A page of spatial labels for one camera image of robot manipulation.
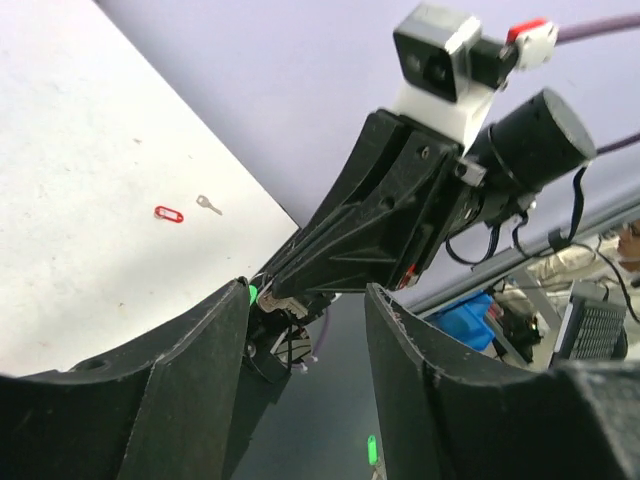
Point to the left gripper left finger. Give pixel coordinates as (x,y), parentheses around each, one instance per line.
(175,403)

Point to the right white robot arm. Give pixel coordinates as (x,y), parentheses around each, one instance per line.
(514,158)

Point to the black keyboard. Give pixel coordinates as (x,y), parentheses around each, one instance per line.
(592,324)

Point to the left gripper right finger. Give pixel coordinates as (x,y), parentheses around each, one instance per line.
(448,412)

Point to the green key tag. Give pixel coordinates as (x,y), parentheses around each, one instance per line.
(253,293)

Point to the blue plastic bin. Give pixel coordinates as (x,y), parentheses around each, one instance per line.
(464,320)

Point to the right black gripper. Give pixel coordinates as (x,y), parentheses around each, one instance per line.
(384,218)

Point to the person in background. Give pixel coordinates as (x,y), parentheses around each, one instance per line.
(628,247)

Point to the red key tag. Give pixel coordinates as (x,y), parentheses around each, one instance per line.
(168,214)

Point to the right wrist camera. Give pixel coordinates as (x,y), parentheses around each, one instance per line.
(452,71)

